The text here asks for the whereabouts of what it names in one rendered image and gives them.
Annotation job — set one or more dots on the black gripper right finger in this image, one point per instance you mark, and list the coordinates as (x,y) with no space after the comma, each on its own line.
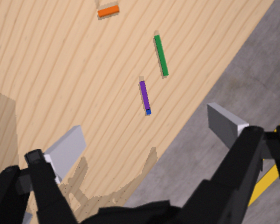
(224,198)

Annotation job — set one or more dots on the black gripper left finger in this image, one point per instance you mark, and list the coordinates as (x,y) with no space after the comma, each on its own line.
(46,171)

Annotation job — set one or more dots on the purple rod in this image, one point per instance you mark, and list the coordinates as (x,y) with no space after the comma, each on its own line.
(144,94)

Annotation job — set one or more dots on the green rod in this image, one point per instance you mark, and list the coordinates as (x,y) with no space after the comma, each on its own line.
(161,55)

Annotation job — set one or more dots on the orange rod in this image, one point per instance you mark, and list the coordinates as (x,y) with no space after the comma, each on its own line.
(108,11)

